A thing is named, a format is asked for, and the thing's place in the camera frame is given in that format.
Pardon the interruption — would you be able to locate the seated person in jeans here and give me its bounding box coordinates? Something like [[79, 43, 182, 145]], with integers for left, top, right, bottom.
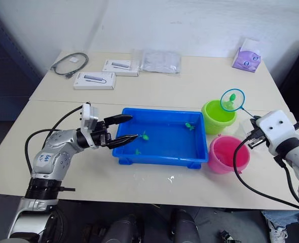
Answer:
[[260, 209, 299, 243]]

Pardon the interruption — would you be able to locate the green plastic bucket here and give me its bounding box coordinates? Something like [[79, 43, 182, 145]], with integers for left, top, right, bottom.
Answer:
[[201, 100, 238, 135]]

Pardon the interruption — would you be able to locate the dark blue metal cabinet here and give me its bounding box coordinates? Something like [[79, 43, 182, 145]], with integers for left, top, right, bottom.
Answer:
[[0, 0, 43, 122]]

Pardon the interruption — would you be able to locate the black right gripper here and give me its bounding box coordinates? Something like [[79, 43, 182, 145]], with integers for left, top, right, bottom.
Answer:
[[245, 115, 268, 150]]

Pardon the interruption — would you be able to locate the clear plastic bag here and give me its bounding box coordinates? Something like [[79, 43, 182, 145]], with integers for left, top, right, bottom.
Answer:
[[131, 49, 182, 75]]

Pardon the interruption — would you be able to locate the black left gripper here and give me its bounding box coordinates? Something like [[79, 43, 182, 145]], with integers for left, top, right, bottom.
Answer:
[[90, 114, 139, 149]]

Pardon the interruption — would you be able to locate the blue plastic tub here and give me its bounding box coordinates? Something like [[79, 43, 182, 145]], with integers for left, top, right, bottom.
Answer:
[[111, 108, 209, 170]]

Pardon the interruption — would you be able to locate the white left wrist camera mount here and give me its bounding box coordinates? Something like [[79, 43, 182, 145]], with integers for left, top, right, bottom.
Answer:
[[80, 102, 100, 147]]

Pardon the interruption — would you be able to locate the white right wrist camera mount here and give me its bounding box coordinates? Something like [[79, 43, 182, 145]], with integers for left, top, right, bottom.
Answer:
[[255, 110, 299, 157]]

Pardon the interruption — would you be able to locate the coiled grey cable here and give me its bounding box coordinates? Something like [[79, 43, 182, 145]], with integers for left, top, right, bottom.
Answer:
[[51, 52, 89, 79]]

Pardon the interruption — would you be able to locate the pink plastic bucket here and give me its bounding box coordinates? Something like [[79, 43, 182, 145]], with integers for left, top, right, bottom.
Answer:
[[207, 135, 251, 175]]

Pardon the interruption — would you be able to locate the white product box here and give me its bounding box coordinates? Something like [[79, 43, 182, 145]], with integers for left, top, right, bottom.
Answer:
[[102, 59, 139, 77], [72, 72, 117, 91]]

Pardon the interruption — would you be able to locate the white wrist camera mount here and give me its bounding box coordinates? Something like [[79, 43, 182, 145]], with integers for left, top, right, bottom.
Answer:
[[80, 102, 100, 147], [255, 110, 299, 157]]

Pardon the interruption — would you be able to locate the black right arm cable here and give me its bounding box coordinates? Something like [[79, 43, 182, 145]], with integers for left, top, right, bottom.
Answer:
[[232, 136, 299, 211]]

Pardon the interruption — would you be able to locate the blue rimmed fishing net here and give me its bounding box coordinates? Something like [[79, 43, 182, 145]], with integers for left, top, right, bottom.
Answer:
[[220, 88, 256, 119]]

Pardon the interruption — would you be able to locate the purple tissue box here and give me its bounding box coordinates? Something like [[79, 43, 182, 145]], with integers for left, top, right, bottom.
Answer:
[[232, 37, 263, 73]]

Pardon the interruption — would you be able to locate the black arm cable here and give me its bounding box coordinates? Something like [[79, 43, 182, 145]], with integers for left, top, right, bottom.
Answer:
[[24, 105, 84, 175], [232, 136, 299, 211]]

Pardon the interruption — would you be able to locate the dark rounded shape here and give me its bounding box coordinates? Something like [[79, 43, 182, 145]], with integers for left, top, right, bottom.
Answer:
[[171, 209, 201, 243], [92, 215, 145, 243]]

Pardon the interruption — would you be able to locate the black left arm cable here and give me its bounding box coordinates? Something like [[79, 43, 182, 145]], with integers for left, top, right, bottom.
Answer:
[[24, 105, 84, 175]]

